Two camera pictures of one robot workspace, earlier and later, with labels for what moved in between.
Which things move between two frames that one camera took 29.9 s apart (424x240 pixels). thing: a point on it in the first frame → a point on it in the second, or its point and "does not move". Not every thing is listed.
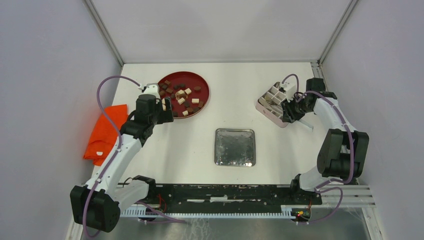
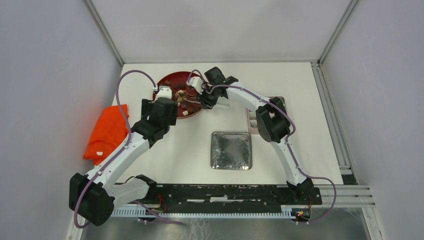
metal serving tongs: (305, 123) → (182, 95)
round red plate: (189, 92) does not move
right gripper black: (288, 115) → (206, 104)
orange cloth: (104, 134) does not move
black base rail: (172, 198) does not move
